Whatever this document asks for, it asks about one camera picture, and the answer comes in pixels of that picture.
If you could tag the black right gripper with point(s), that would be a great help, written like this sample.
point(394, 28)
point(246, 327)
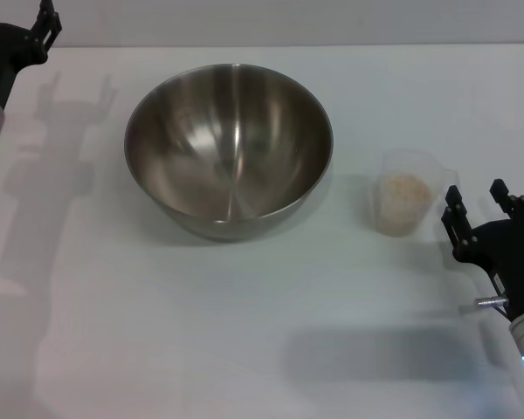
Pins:
point(515, 262)

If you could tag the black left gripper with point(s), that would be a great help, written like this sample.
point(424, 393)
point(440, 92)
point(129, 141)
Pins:
point(4, 52)

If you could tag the brown rice grains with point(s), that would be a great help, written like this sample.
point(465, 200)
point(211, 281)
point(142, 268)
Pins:
point(404, 196)

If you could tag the clear plastic measuring cup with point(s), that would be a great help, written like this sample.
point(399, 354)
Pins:
point(401, 163)

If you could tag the stainless steel mixing bowl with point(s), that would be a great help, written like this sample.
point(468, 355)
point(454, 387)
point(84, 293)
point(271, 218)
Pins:
point(227, 148)

